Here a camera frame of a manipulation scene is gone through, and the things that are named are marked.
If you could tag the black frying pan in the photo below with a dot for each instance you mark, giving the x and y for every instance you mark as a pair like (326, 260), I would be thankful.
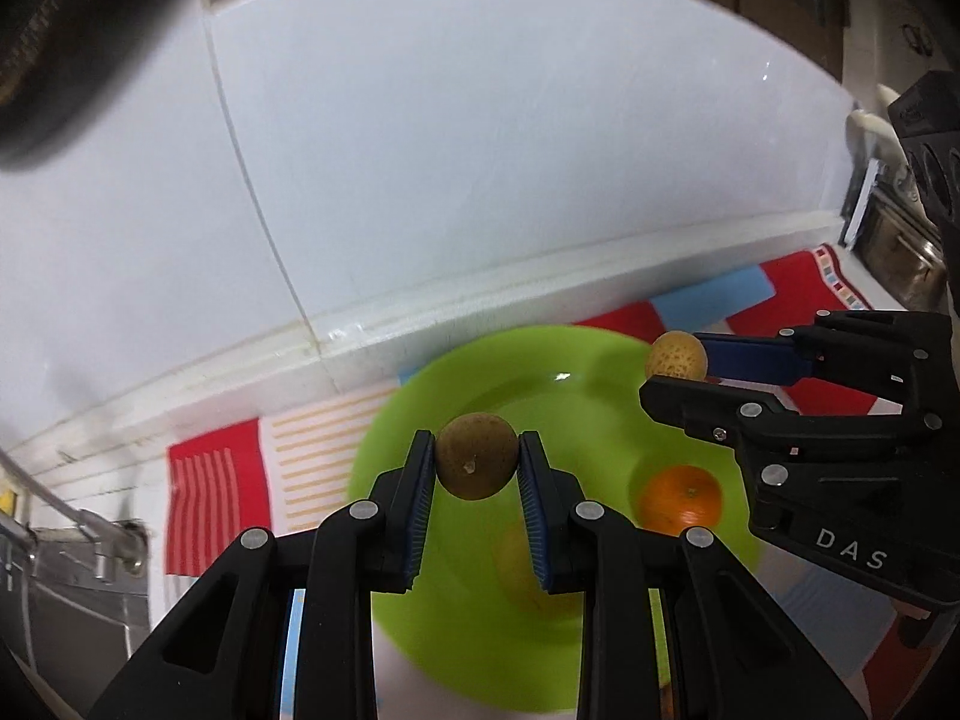
(67, 37)

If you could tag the small brown round fruit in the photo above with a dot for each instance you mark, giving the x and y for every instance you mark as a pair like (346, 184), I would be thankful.
(476, 457)

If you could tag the thin gooseneck faucet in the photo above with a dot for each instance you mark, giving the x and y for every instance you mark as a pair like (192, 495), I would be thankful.
(112, 540)

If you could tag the small speckled tan fruit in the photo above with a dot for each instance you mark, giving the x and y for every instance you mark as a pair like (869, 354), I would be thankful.
(675, 354)

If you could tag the orange tangerine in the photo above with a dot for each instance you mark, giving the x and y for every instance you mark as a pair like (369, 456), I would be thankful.
(681, 499)

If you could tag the colourful patterned tablecloth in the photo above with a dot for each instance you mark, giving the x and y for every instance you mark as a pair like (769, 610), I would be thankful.
(217, 495)

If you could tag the steel kitchen sink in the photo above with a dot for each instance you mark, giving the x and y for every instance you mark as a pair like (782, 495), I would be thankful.
(75, 622)

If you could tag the black scissors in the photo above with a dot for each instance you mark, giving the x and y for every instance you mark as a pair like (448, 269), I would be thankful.
(916, 39)

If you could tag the steel cooking pot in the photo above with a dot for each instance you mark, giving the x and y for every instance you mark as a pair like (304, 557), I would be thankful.
(900, 255)

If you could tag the yellow-green round fruit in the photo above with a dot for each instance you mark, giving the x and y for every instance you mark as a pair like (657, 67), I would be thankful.
(514, 562)

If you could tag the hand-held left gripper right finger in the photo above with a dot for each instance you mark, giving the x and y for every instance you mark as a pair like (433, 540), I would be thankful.
(534, 514)

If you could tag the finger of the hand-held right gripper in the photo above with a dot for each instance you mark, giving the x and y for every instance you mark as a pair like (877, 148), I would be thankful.
(675, 401)
(750, 360)

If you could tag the green plastic plate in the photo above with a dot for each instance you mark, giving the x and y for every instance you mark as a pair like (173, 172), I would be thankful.
(570, 405)

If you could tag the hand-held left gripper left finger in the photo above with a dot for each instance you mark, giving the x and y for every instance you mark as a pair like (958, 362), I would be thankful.
(420, 514)

